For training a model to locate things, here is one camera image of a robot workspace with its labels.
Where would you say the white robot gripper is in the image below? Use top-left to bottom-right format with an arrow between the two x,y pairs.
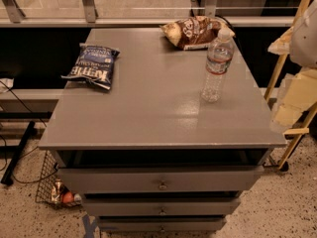
267,0 -> 317,130

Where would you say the clear plastic water bottle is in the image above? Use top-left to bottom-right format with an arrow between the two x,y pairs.
201,28 -> 235,103

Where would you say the brown chip bag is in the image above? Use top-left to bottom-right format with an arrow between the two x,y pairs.
160,16 -> 235,51

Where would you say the blue kettle chip bag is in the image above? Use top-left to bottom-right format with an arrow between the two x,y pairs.
62,44 -> 120,90

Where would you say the top grey drawer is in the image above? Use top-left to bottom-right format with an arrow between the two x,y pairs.
57,166 -> 264,193

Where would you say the grey drawer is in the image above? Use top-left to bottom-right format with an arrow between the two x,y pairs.
57,166 -> 264,193
83,197 -> 241,216
97,218 -> 226,232

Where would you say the grey drawer cabinet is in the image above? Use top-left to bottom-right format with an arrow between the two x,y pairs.
40,28 -> 285,222

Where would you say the bottom grey drawer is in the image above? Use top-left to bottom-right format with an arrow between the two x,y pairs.
97,218 -> 226,232

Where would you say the middle grey drawer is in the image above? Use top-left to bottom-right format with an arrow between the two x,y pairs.
83,197 -> 241,216

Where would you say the orange ball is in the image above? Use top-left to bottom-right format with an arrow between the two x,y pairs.
62,191 -> 74,203

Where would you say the crumpled snack wrapper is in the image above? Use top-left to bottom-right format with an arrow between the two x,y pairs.
51,178 -> 66,204

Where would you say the black metal floor bar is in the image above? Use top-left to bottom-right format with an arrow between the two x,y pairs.
1,121 -> 36,186

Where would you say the yellow wooden ladder frame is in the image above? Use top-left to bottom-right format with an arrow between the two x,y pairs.
264,0 -> 317,172

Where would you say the black wire basket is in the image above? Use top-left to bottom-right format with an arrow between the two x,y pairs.
36,152 -> 81,208

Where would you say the metal railing frame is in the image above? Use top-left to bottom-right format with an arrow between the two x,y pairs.
0,0 -> 313,28

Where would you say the black floor cable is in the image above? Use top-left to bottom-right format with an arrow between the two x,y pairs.
0,79 -> 59,185

